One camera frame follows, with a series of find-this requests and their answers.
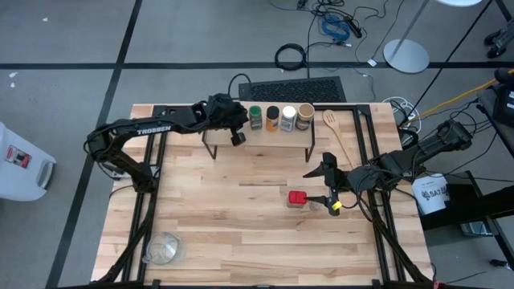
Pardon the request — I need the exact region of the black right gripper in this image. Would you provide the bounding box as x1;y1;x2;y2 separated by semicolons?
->
301;151;381;218

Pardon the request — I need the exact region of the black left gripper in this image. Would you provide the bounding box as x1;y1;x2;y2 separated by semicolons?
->
200;92;251;148

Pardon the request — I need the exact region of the red-lidded spice jar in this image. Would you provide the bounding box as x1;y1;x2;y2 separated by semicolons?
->
287;189;308;210

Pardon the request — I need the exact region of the green-lid spice jar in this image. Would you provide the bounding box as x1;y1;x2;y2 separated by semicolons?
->
248;105;263;131

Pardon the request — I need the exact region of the orange spice bottle black lid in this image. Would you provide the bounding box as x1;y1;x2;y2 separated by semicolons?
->
265;105;280;133

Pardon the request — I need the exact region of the white-lid spice jar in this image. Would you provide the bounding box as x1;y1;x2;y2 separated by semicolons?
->
279;105;298;133

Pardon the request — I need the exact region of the tall dark jar gold lid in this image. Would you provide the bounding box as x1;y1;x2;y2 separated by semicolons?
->
296;103;316;132

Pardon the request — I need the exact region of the wooden slotted spoon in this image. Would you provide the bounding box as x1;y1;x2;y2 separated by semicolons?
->
322;108;358;171

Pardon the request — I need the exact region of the black floor grate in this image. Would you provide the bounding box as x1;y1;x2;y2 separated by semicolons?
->
238;75;348;104

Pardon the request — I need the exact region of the white printed paper bag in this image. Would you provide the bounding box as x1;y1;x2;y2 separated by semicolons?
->
411;173;451;217

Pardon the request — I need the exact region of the glass measuring cup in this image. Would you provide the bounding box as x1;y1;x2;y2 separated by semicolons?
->
141;231;185;267

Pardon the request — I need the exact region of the grey round-base stand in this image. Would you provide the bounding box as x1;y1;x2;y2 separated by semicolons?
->
382;0;431;75

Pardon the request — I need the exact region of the black power strip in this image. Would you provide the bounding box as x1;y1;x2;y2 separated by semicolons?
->
344;16;364;40

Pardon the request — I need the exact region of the black side table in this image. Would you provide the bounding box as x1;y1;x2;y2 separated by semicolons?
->
417;170;514;270

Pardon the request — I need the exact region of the black equipment case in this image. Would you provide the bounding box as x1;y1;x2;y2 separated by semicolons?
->
476;67;514;160

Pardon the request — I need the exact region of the white trash bin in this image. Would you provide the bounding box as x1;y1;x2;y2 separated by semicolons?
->
0;121;58;202

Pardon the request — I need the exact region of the black chair caster base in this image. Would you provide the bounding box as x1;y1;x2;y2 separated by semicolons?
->
483;18;514;60

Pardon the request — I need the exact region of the white round disc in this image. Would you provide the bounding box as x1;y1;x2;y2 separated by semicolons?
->
436;0;483;8

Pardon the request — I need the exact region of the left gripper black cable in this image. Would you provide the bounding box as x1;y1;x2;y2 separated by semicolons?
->
226;72;253;106

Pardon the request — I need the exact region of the wooden shelf black metal frame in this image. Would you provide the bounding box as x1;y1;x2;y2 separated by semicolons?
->
202;95;316;164

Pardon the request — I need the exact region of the black coiled cable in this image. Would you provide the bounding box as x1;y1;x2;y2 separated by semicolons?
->
274;43;309;72

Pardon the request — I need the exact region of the white cable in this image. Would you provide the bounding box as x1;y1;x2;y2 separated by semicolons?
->
381;96;422;122

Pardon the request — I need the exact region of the blue coiled cable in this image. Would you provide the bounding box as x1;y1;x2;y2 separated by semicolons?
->
320;14;352;42

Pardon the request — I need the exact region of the yellow cable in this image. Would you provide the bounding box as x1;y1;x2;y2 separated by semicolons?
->
398;68;514;128

